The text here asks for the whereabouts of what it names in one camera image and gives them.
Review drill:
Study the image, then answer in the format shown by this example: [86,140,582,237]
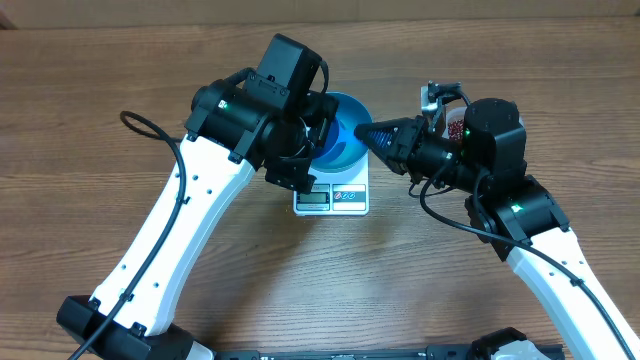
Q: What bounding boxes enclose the white digital kitchen scale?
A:
[293,154,370,216]

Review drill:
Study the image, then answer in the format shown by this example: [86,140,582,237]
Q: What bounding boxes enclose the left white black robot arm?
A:
[56,34,338,360]

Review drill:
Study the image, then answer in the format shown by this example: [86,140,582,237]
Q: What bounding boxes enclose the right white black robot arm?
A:
[354,98,639,359]

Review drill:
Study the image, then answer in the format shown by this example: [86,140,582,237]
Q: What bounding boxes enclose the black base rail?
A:
[214,327,566,360]

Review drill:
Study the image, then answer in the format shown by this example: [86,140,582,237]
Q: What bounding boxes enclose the clear plastic container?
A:
[445,98,526,146]

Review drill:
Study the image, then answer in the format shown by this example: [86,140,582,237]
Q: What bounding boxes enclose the red beans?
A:
[447,119,464,142]

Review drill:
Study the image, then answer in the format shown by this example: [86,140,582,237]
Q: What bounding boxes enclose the teal blue bowl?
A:
[311,92,373,173]

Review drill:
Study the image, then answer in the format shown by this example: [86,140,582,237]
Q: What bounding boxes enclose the blue plastic measuring scoop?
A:
[316,120,362,161]

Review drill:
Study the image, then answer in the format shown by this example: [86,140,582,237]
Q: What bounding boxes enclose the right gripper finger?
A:
[357,133,408,175]
[354,117,423,145]

